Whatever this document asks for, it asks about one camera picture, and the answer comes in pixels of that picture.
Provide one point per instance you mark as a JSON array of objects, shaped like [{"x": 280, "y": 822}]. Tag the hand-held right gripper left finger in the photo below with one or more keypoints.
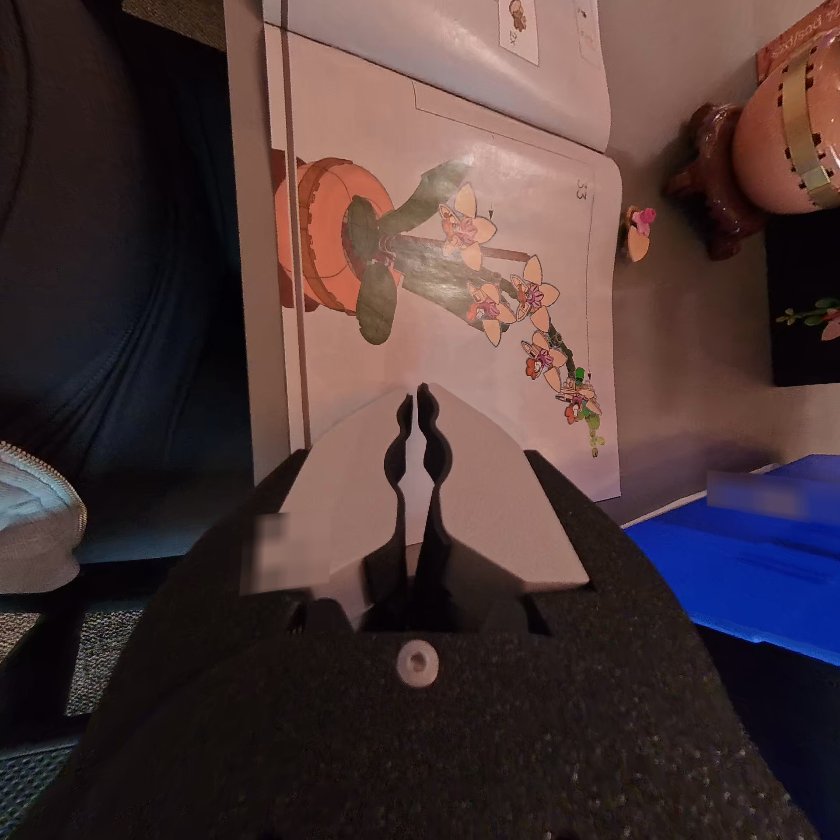
[{"x": 348, "y": 472}]

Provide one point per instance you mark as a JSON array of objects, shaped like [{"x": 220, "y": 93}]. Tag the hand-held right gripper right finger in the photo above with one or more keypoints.
[{"x": 505, "y": 512}]

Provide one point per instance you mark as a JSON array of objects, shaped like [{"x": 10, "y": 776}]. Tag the brick flower instruction booklet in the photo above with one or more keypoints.
[{"x": 426, "y": 131}]

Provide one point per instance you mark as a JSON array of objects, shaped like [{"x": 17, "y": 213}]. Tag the blue plastic bin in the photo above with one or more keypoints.
[{"x": 754, "y": 577}]

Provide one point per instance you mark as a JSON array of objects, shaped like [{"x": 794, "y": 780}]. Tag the dark blue pants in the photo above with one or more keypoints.
[{"x": 131, "y": 262}]

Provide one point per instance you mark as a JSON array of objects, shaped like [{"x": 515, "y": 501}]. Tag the small brick flower piece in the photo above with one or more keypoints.
[{"x": 638, "y": 239}]

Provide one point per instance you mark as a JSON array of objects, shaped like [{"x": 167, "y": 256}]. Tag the person in grey jacket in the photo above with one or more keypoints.
[{"x": 33, "y": 525}]

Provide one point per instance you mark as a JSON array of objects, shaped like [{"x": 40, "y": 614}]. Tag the black toy set box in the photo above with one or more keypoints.
[{"x": 800, "y": 354}]

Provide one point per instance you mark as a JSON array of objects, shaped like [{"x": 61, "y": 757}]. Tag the brown glossy stand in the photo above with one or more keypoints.
[{"x": 712, "y": 184}]

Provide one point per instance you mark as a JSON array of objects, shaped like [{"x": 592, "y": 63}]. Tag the pink round brick pot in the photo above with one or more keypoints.
[{"x": 768, "y": 151}]

